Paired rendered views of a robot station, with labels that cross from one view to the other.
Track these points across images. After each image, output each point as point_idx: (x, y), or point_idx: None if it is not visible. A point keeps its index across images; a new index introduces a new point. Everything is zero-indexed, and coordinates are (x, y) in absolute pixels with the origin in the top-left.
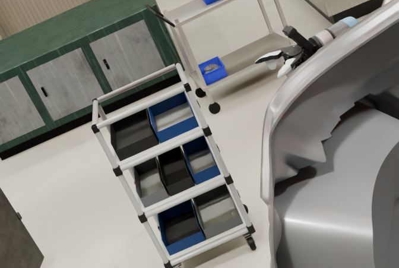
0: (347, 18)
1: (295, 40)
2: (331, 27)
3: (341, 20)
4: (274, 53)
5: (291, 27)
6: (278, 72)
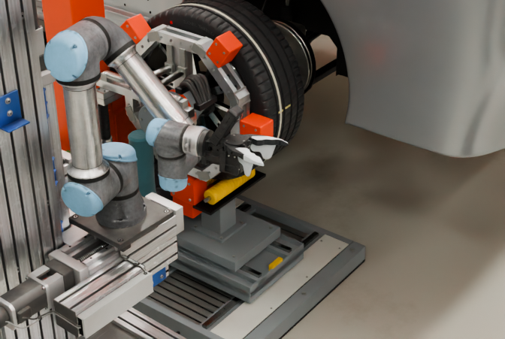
0: (158, 119)
1: (233, 125)
2: (182, 123)
3: (166, 120)
4: (245, 149)
5: (234, 106)
6: (283, 140)
